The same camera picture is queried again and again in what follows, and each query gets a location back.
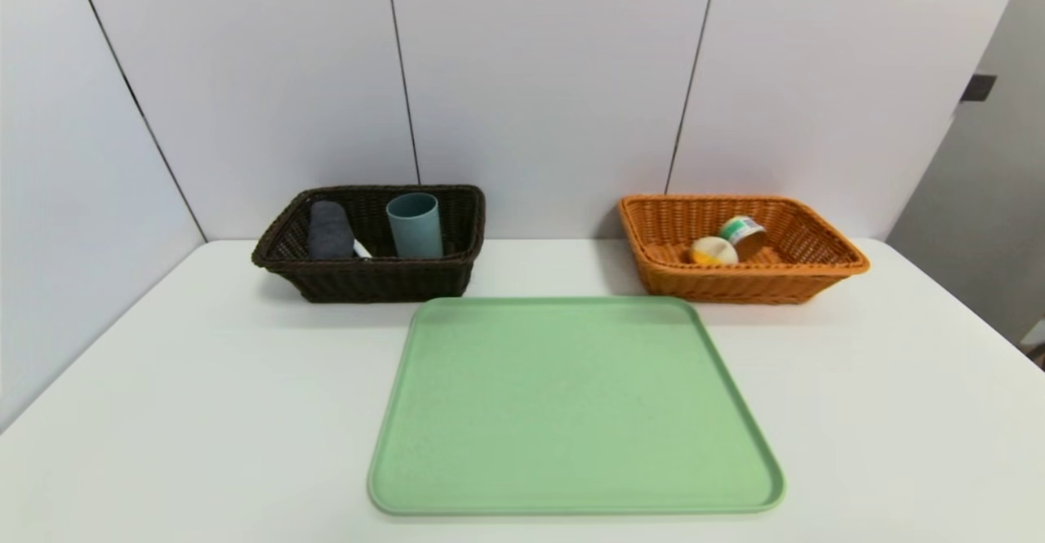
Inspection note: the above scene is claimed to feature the blue-grey plastic cup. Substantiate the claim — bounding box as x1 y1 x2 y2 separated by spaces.
386 192 445 260

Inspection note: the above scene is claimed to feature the orange-topped white bun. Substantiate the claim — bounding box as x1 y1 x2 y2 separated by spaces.
690 236 740 266

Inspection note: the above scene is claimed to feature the grey towel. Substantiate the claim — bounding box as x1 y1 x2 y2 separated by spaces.
307 200 357 260

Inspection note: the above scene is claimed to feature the tin can with pull tab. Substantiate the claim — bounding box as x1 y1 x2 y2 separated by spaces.
718 216 768 261

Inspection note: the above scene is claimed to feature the dark brown wicker basket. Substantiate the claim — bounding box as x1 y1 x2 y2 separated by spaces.
251 185 487 305

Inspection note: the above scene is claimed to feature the orange wicker basket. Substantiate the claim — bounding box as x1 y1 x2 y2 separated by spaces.
617 194 871 305

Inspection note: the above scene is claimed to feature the light green plastic tray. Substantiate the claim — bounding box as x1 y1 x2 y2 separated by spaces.
367 296 786 517

